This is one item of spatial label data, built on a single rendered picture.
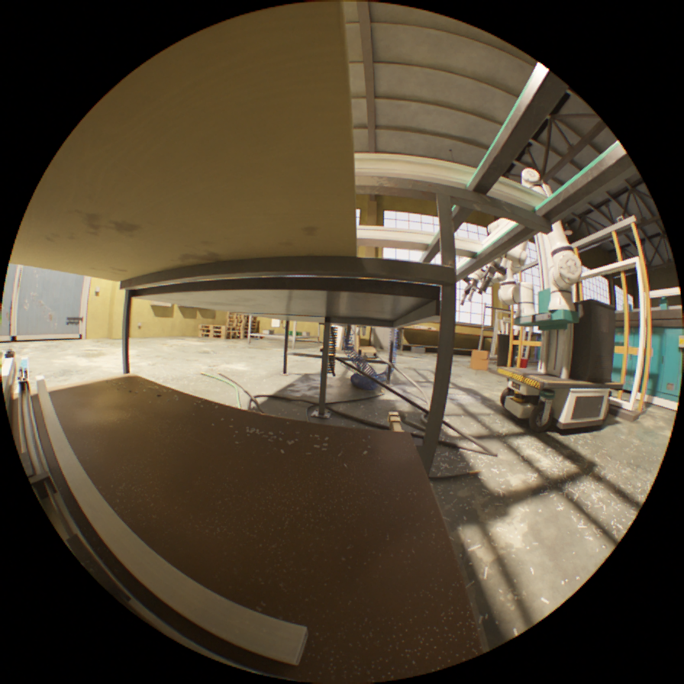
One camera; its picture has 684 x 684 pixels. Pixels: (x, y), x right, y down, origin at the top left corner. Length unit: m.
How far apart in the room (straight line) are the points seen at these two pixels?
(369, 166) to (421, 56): 7.82
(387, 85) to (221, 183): 8.49
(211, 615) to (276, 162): 0.30
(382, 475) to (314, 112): 0.36
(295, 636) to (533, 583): 0.56
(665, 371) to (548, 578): 3.67
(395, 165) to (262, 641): 0.70
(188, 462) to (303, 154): 0.35
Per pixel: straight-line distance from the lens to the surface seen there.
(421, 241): 0.91
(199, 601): 0.17
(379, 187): 0.50
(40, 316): 5.97
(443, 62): 8.45
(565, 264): 1.32
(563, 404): 1.51
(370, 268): 0.37
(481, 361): 4.42
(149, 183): 0.26
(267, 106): 0.16
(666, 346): 4.15
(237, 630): 0.16
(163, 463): 0.33
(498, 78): 9.00
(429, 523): 0.25
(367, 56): 6.06
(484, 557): 0.64
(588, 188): 0.61
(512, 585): 0.63
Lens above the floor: 0.48
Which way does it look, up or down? 2 degrees down
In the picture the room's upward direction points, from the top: 4 degrees clockwise
